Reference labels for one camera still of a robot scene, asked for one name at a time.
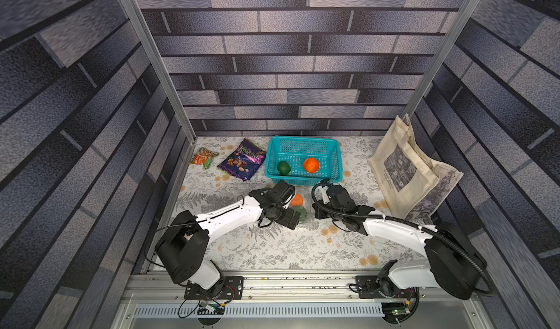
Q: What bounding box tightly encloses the green fruit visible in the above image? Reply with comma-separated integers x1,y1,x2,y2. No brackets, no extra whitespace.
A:
276,161,292,176
293,206,308,223

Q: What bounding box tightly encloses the clear plastic container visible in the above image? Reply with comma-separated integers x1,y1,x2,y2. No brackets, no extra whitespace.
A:
288,186,320,229

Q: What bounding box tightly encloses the orange fruit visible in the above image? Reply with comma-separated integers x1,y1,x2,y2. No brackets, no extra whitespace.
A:
302,158,320,173
290,193,303,207

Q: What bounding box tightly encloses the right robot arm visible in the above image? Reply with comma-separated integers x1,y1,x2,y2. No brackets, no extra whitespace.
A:
311,180,497,300

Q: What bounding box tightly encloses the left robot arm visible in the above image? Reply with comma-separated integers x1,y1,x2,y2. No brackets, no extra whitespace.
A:
155,180,300,290

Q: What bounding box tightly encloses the purple candy bag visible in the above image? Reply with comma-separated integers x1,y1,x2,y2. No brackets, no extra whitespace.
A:
217,139,267,181

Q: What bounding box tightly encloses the teal plastic basket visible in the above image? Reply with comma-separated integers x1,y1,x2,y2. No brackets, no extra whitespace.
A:
264,136,344,187

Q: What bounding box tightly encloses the beige canvas tote bag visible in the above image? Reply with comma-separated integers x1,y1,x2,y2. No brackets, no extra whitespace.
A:
367,115,464,220

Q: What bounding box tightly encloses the small orange green snack bag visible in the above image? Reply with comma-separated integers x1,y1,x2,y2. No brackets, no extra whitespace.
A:
190,147,219,169

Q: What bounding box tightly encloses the right circuit board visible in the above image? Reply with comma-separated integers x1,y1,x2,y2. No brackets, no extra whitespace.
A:
381,303,411,325

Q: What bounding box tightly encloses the circuit board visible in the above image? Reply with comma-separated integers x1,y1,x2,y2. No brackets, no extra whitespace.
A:
381,303,411,325
197,302,225,316

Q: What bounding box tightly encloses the left circuit board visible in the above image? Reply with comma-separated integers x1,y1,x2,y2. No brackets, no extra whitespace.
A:
197,302,225,316

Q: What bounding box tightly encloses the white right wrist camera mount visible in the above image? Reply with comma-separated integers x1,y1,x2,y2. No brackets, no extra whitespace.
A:
316,185,330,204

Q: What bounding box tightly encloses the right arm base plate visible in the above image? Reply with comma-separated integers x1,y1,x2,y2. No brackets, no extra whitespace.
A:
348,276,418,300

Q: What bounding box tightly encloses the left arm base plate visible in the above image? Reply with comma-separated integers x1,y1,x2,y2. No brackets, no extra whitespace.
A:
184,276,245,302

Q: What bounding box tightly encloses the aluminium rail frame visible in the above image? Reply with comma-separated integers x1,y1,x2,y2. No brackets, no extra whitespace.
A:
111,267,495,329

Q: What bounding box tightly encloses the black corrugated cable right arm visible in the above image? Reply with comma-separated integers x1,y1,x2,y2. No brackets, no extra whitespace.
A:
310,179,494,297

